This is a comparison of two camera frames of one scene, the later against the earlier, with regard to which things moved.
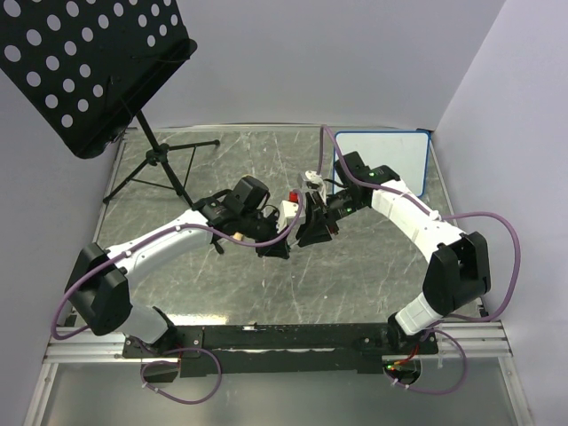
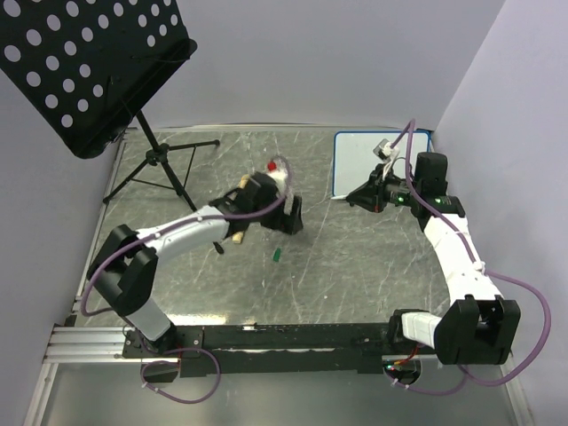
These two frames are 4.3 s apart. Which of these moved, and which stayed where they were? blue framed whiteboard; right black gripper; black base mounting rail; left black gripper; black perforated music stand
Moved: left black gripper; right black gripper
Stayed: black perforated music stand; blue framed whiteboard; black base mounting rail
